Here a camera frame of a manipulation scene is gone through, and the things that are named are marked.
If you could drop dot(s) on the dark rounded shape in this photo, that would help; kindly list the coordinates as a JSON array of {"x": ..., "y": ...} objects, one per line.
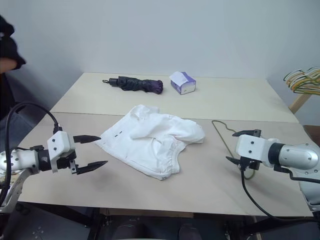
[
  {"x": 130, "y": 232},
  {"x": 189, "y": 232}
]

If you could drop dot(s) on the bunch of hangers on rack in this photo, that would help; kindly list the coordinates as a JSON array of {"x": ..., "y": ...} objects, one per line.
[{"x": 298, "y": 103}]

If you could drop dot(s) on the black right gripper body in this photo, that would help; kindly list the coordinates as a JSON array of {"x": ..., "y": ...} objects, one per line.
[{"x": 251, "y": 165}]

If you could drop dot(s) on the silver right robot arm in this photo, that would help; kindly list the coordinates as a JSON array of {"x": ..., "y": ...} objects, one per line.
[{"x": 297, "y": 156}]

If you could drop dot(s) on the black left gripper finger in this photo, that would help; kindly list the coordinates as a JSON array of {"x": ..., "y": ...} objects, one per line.
[
  {"x": 86, "y": 139},
  {"x": 90, "y": 167}
]

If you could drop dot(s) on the dark purple folded cloth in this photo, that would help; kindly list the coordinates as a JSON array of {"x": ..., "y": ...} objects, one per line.
[{"x": 140, "y": 84}]

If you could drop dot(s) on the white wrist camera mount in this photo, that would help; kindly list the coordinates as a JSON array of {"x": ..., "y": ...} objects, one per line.
[
  {"x": 60, "y": 143},
  {"x": 252, "y": 148}
]

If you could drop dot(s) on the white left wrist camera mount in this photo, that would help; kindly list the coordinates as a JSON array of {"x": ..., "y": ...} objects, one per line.
[{"x": 60, "y": 143}]

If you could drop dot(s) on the person in dark clothes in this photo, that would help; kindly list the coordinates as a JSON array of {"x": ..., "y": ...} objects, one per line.
[{"x": 10, "y": 47}]

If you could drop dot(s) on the dark brown board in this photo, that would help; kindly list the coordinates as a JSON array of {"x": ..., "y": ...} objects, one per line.
[{"x": 312, "y": 136}]

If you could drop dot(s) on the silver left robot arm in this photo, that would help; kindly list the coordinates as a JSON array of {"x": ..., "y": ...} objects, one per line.
[{"x": 17, "y": 158}]

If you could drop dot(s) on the purple white tissue box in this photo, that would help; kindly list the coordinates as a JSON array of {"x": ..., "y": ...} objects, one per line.
[{"x": 183, "y": 83}]

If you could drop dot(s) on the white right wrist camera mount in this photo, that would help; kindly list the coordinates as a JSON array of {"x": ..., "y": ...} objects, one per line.
[{"x": 252, "y": 148}]

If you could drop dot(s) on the white cloth garment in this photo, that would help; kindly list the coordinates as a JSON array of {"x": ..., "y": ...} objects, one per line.
[{"x": 150, "y": 142}]

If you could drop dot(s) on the black table frame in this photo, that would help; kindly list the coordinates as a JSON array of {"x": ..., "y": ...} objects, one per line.
[{"x": 75, "y": 216}]

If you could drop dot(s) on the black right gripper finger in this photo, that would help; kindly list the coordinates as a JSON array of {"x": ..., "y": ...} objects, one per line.
[
  {"x": 247, "y": 133},
  {"x": 234, "y": 160}
]

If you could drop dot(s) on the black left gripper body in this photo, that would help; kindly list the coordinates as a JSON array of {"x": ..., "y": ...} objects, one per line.
[{"x": 64, "y": 162}]

